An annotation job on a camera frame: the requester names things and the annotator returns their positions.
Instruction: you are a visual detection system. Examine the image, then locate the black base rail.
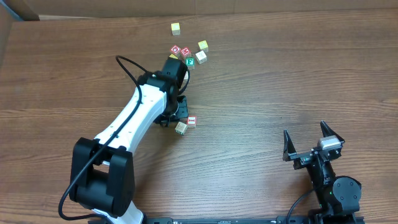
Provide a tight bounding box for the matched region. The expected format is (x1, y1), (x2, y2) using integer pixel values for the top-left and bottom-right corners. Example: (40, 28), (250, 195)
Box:
(87, 216), (365, 224)

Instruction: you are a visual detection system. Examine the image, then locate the red I block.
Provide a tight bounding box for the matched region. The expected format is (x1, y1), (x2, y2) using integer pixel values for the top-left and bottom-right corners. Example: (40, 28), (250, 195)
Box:
(187, 116), (197, 128)

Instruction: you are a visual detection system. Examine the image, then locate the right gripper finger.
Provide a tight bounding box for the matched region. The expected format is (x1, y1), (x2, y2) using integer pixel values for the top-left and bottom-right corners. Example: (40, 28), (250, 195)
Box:
(320, 120), (345, 144)
(282, 129), (297, 161)

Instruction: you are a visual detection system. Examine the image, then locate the yellow block left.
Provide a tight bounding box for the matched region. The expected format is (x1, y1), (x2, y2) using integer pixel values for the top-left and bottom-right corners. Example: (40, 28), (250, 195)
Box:
(169, 54), (178, 59)

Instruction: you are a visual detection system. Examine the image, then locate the red M block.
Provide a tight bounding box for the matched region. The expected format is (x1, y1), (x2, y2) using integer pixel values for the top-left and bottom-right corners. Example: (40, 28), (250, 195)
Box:
(180, 47), (192, 60)

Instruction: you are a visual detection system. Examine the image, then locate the cardboard wall panel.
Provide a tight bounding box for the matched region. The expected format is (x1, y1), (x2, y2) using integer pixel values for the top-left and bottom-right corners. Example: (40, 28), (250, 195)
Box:
(0, 0), (398, 22)

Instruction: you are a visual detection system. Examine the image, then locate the red O block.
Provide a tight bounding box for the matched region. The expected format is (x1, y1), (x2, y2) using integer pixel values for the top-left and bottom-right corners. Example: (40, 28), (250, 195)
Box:
(170, 45), (181, 57)

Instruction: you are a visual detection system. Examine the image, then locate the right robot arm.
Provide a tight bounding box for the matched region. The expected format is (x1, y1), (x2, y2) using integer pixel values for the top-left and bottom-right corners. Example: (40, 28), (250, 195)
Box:
(282, 121), (364, 223)

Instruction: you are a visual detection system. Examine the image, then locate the white green picture block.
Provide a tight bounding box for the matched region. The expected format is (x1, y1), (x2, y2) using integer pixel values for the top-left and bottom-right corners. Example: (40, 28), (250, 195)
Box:
(175, 122), (188, 136)

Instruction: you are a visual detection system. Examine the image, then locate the far yellow wooden block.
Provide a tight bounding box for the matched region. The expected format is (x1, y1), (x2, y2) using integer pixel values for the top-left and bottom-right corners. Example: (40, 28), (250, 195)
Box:
(170, 22), (181, 35)

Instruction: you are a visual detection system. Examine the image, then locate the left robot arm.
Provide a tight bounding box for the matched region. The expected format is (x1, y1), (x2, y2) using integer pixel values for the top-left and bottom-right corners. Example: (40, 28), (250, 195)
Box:
(58, 58), (190, 223)

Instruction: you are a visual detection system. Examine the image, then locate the yellow block right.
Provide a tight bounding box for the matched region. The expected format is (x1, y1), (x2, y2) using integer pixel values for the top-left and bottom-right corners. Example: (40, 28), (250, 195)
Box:
(198, 40), (209, 52)

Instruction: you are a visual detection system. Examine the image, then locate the white blue picture block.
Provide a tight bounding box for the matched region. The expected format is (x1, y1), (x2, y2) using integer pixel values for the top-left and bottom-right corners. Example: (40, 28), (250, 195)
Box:
(183, 71), (190, 82)

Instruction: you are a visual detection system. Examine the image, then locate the plain white wooden block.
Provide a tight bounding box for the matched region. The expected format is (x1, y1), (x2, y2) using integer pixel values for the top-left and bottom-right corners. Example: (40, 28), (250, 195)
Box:
(195, 50), (208, 64)

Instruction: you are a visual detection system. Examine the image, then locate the green F block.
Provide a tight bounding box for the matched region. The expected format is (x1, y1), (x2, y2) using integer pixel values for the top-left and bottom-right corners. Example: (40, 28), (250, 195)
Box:
(185, 57), (195, 70)

